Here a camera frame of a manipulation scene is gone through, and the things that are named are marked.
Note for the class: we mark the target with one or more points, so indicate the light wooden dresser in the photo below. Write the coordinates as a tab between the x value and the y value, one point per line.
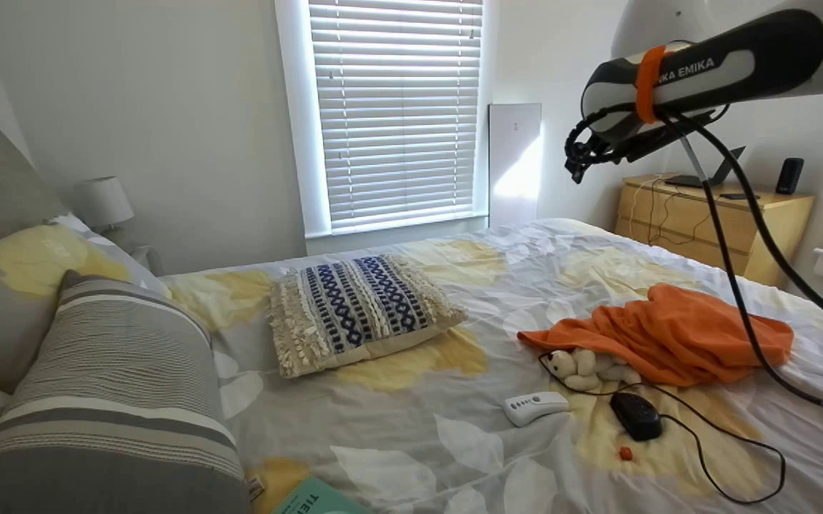
679	224

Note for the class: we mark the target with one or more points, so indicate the teal paperback book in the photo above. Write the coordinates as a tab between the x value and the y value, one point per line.
320	499

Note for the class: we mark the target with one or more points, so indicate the white flat panel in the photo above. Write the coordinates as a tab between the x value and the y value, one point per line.
514	160

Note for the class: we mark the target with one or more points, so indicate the white small remote control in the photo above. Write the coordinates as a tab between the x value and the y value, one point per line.
533	405

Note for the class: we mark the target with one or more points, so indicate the black small speaker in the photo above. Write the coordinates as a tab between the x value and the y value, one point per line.
789	175

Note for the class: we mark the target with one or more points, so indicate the grey striped pillow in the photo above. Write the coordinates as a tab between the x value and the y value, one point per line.
116	381

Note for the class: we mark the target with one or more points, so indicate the black power adapter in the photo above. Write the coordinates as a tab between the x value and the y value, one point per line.
636	418

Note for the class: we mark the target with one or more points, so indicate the white window frame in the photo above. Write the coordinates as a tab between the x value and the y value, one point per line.
291	114

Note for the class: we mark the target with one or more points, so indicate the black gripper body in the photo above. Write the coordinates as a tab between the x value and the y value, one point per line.
643	137

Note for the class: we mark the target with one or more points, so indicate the blue cream patterned cushion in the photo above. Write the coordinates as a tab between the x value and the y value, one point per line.
356	308

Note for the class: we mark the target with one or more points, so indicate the small orange plastic piece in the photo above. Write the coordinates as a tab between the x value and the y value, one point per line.
627	452

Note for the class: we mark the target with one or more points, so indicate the grey yellow leaf duvet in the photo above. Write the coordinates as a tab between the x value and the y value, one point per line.
486	285

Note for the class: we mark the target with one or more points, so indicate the yellow grey leaf pillow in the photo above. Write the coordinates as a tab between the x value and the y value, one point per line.
21	274

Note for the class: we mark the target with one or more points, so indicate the white venetian blinds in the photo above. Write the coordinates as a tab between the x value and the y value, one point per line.
393	114

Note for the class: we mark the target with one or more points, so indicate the white grey Franka robot arm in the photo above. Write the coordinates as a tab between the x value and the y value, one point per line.
783	45

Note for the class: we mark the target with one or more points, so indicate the white bedside lamp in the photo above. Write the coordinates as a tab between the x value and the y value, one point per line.
103	201

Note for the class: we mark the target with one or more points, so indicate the black laptop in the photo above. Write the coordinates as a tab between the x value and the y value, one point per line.
687	181

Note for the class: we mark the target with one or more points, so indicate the orange fleece throw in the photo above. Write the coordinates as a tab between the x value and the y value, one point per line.
679	331

